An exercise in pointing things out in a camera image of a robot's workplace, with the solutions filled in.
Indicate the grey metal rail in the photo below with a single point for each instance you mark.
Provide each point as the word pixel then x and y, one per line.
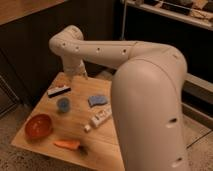
pixel 197 97

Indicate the wooden shelf with items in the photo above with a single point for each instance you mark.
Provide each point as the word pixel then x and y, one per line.
pixel 192 12

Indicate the blue cup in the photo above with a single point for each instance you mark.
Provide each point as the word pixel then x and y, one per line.
pixel 63 105

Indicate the red bowl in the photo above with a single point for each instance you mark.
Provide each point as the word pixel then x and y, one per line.
pixel 39 126

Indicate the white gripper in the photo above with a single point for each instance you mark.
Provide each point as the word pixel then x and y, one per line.
pixel 74 67

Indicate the orange toy carrot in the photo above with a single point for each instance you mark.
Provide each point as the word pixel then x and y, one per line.
pixel 70 145

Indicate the white tube bottle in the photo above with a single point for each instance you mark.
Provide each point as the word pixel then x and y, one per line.
pixel 98 119

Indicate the black and white eraser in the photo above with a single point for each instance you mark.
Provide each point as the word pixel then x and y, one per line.
pixel 57 91

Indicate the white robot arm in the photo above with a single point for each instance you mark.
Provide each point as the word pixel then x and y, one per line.
pixel 145 96

